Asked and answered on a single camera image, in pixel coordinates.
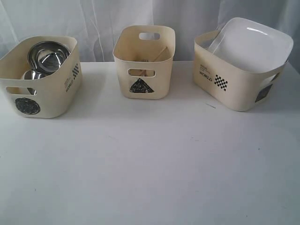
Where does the steel fork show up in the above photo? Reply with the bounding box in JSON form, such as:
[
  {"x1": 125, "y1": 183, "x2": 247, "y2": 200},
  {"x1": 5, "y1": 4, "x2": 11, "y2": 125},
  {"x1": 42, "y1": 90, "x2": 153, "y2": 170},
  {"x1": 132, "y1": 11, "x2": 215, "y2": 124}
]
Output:
[{"x1": 142, "y1": 57, "x2": 150, "y2": 77}]

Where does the wooden chopstick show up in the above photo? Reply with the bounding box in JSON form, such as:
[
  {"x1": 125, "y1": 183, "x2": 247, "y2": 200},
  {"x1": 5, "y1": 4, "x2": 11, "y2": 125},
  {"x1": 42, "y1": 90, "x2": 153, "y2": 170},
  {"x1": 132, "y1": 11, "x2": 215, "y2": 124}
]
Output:
[{"x1": 153, "y1": 46, "x2": 168, "y2": 62}]

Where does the stainless steel bowl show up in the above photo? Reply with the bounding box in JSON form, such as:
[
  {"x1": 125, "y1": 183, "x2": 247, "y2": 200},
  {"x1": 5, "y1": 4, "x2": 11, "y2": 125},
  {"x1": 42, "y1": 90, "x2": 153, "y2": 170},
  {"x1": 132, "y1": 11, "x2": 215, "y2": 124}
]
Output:
[{"x1": 27, "y1": 41, "x2": 70, "y2": 75}]

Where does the white square plate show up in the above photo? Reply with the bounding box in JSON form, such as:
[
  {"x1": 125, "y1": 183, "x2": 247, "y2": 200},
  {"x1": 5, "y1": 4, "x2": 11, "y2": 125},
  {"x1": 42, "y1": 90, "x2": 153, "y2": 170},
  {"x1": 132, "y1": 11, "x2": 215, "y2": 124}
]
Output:
[{"x1": 208, "y1": 17, "x2": 293, "y2": 73}]

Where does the steel mug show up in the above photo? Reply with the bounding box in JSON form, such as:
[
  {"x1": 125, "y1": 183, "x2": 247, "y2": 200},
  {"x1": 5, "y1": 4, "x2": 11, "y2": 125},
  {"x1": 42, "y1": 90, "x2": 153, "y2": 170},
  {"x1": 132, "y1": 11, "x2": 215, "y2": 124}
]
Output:
[{"x1": 22, "y1": 70, "x2": 48, "y2": 95}]

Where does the cream bin triangle sticker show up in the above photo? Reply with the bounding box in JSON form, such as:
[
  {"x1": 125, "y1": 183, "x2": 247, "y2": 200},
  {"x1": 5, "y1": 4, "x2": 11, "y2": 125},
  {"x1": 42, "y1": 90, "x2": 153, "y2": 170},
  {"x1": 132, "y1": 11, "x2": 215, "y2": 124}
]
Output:
[{"x1": 113, "y1": 25, "x2": 176, "y2": 99}]

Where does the cream bin square sticker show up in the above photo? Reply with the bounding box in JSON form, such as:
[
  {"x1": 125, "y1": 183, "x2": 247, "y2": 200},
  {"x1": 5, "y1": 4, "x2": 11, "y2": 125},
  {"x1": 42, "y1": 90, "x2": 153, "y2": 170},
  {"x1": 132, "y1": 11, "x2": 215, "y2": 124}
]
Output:
[{"x1": 193, "y1": 30, "x2": 287, "y2": 112}]

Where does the cream bin circle sticker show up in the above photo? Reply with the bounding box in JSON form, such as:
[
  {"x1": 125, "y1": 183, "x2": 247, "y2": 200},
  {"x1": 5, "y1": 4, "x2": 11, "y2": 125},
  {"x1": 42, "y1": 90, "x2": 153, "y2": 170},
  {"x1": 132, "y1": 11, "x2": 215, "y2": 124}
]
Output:
[{"x1": 0, "y1": 36, "x2": 83, "y2": 118}]

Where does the white curtain backdrop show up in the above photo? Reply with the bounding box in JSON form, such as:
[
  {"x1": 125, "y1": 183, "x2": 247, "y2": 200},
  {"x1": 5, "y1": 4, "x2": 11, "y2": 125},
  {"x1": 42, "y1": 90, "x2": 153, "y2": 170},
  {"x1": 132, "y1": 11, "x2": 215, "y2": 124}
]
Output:
[{"x1": 0, "y1": 0, "x2": 300, "y2": 66}]

